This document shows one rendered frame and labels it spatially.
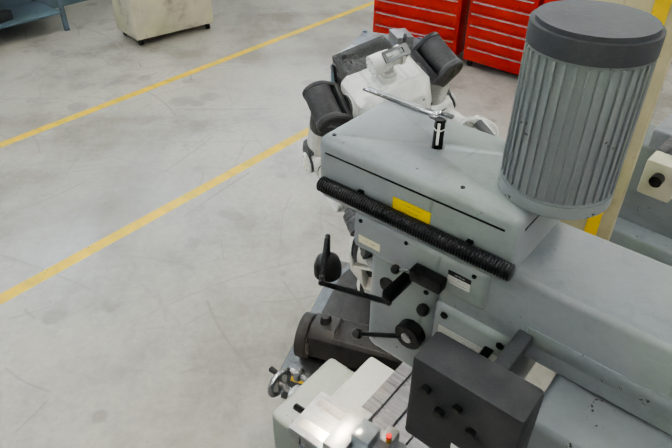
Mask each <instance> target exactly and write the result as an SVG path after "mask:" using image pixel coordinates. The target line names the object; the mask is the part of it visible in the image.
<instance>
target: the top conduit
mask: <svg viewBox="0 0 672 448"><path fill-rule="evenodd" d="M316 188H317V190H318V191H320V192H322V193H324V194H326V195H328V196H330V197H332V198H335V199H337V200H339V201H341V202H343V203H345V204H347V205H349V206H351V207H353V208H355V209H357V210H359V211H361V212H364V213H366V214H368V215H370V216H371V217H374V218H376V219H378V220H380V221H382V222H385V223H386V224H388V225H390V226H393V227H395V228H397V229H399V230H400V231H403V232H405V233H407V234H410V235H412V236H413V237H415V238H418V239H420V240H423V242H426V243H428V244H431V246H432V245H433V246H434V247H436V248H439V249H441V250H442V251H444V252H447V253H450V255H453V256H455V257H458V258H459V259H461V260H464V261H466V262H467V263H470V264H472V265H473V266H474V265H475V266H476V267H478V268H481V269H482V270H484V271H487V272H488V273H489V272H490V274H493V275H494V276H495V275H496V277H499V278H500V279H501V278H502V279H503V280H505V281H506V282H507V281H510V280H511V278H512V277H513V275H514V273H515V270H516V266H515V264H512V263H509V261H506V260H503V259H502V258H500V257H497V256H496V255H495V256H494V255H493V254H491V253H488V252H487V251H485V250H482V249H479V247H476V246H473V245H474V241H473V240H471V239H467V240H466V242H465V241H462V240H461V239H459V238H456V237H454V236H453V235H450V234H448V233H445V232H443V231H442V230H440V229H437V228H435V227H432V226H431V225H429V224H426V223H424V222H422V221H419V220H418V219H416V218H414V217H411V216H409V215H406V214H405V213H403V212H401V211H398V210H396V209H394V208H391V207H389V206H388V205H386V204H384V203H381V202H379V201H377V200H375V199H372V198H370V197H368V196H366V195H364V190H361V189H358V190H357V191H356V190H353V189H351V188H349V187H347V186H345V185H343V184H340V183H338V182H336V181H334V180H332V179H330V178H327V177H325V176H323V177H321V178H319V180H318V181H317V184H316Z"/></svg>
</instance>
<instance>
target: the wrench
mask: <svg viewBox="0 0 672 448"><path fill-rule="evenodd" d="M363 91H365V92H368V93H370V94H373V95H376V96H378V97H381V98H384V99H386V100H389V101H392V102H394V103H397V104H400V105H402V106H405V107H408V108H410V109H413V110H416V111H418V112H421V113H424V114H426V115H429V118H431V119H433V120H435V118H437V117H439V116H440V115H441V116H444V117H446V118H449V119H453V118H454V116H455V115H453V114H450V113H447V112H445V111H441V110H438V111H434V110H432V109H429V108H426V107H424V106H421V105H418V104H415V103H413V102H410V101H407V100H404V99H402V98H399V97H396V96H394V95H391V94H388V93H385V92H383V91H380V90H377V89H374V88H372V87H369V86H367V87H365V88H363Z"/></svg>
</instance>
